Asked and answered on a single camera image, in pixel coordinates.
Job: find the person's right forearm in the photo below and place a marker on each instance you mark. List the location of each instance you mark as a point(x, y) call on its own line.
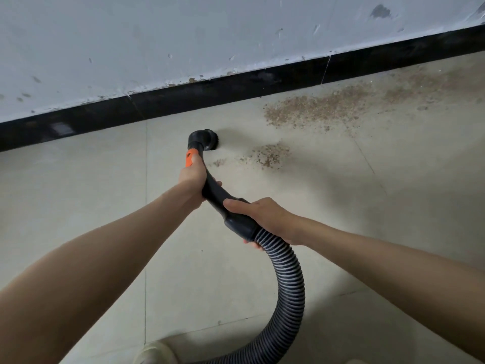
point(409, 276)

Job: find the person's right hand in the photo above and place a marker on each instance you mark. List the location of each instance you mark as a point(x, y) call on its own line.
point(269, 217)

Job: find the grey shoe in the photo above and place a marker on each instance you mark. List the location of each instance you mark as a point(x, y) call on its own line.
point(155, 354)

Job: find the person's left hand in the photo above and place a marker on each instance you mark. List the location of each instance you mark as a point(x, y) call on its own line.
point(193, 179)

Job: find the person's left forearm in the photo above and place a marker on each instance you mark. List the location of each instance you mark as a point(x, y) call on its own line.
point(83, 284)

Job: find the brown sawdust dirt patch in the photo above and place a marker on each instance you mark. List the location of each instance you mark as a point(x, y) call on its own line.
point(326, 110)

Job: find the tiled floor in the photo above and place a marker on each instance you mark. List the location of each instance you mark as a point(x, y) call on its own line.
point(76, 208)

